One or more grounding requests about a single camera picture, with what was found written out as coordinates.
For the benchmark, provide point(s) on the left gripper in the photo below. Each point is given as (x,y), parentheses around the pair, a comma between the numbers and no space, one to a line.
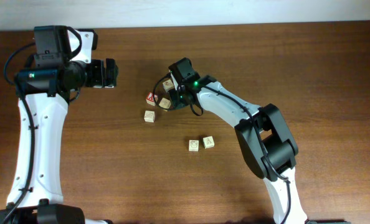
(98,80)

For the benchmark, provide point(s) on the wooden block engraved picture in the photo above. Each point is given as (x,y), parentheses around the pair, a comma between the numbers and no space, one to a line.
(193,145)

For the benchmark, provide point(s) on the wooden block lower left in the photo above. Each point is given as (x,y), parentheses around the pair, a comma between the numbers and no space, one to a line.
(149,116)

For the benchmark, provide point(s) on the plain wooden block centre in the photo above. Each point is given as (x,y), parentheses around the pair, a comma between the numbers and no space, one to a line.
(165,104)

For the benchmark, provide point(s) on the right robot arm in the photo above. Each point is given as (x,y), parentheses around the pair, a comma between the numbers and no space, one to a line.
(266,142)

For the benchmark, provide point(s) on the plain wooden block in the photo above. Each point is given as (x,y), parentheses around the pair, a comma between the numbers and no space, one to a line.
(168,85)
(165,104)

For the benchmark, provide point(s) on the wooden block red letter Y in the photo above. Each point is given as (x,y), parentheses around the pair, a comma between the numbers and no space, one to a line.
(151,99)

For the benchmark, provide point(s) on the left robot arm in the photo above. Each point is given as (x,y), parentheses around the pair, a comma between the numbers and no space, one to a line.
(51,79)

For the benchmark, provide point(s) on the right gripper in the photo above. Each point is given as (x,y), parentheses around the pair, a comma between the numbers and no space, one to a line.
(177,100)

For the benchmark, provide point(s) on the wooden block letter A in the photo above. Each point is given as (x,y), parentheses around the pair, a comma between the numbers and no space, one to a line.
(208,142)

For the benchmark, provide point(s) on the plain wooden block upper left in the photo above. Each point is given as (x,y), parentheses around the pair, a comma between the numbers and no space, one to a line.
(168,85)

